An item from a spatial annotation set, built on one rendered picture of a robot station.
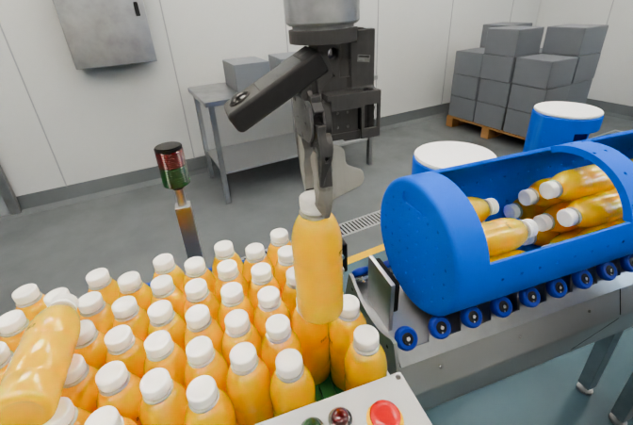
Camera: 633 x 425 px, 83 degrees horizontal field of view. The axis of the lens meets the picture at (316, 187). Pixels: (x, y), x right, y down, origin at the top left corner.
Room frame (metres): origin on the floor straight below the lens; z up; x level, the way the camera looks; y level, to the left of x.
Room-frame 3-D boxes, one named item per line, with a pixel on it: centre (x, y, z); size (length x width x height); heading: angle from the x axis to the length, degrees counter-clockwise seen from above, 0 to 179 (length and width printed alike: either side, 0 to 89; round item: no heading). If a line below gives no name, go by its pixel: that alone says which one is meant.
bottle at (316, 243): (0.40, 0.00, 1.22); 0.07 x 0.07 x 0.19
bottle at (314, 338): (0.46, 0.03, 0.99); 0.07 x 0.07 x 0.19
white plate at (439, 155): (1.18, -0.50, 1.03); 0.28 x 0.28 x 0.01
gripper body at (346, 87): (0.41, -0.02, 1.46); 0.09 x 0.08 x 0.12; 107
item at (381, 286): (0.57, -0.13, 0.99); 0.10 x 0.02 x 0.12; 17
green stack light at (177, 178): (0.80, 0.34, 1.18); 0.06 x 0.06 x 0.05
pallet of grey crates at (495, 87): (4.19, -2.37, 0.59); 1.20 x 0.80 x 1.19; 26
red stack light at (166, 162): (0.80, 0.34, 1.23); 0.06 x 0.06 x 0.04
